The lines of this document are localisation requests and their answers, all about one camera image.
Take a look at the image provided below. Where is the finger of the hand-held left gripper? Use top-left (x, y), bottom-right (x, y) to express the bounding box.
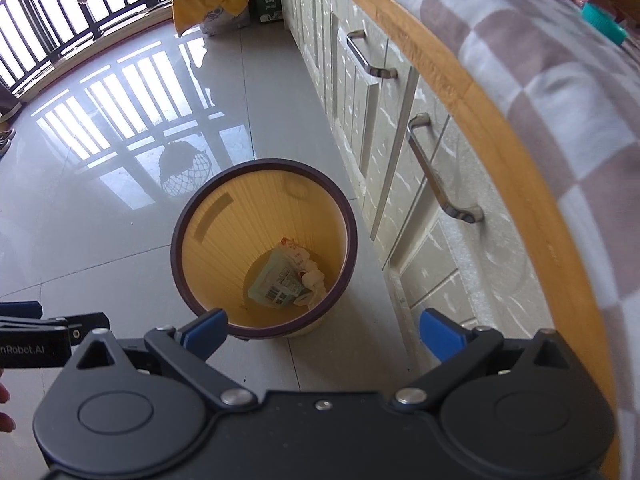
top-left (0, 312), bottom-right (110, 347)
top-left (0, 301), bottom-right (42, 319)

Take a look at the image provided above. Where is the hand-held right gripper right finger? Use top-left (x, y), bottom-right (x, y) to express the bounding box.
top-left (392, 308), bottom-right (571, 407)

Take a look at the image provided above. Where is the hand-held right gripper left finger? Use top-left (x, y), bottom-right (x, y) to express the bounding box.
top-left (75, 308), bottom-right (257, 407)

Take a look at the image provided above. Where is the yellow bin with purple rim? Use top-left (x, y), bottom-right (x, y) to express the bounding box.
top-left (170, 158), bottom-right (359, 343)

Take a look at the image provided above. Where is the person's left hand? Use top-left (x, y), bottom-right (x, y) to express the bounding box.
top-left (0, 384), bottom-right (17, 434)

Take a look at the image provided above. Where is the light green packet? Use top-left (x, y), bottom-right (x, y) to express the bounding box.
top-left (248, 244), bottom-right (309, 309)

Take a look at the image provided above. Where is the white drawer cabinet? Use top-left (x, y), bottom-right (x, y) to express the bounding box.
top-left (276, 0), bottom-right (557, 377)

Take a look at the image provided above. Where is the white crumpled tissue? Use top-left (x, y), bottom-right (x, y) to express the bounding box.
top-left (297, 256), bottom-right (329, 309)

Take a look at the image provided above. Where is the brown curtain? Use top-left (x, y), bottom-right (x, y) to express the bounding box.
top-left (0, 84), bottom-right (24, 124)

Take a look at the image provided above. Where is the dark balcony railing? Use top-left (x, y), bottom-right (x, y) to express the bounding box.
top-left (0, 0), bottom-right (187, 97)

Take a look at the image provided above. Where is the brown white checkered blanket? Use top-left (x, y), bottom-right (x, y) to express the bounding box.
top-left (357, 0), bottom-right (640, 480)

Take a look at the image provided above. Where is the white printed bag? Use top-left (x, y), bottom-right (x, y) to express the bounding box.
top-left (200, 6), bottom-right (251, 37)

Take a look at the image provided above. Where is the yellow cloth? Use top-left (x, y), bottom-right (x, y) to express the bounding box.
top-left (172, 0), bottom-right (254, 37)

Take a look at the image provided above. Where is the teal plastic lid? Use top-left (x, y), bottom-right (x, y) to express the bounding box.
top-left (582, 2), bottom-right (629, 45)

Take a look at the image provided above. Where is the metal drawer handle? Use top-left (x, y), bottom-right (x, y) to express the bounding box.
top-left (346, 30), bottom-right (399, 80)
top-left (407, 113), bottom-right (485, 225)

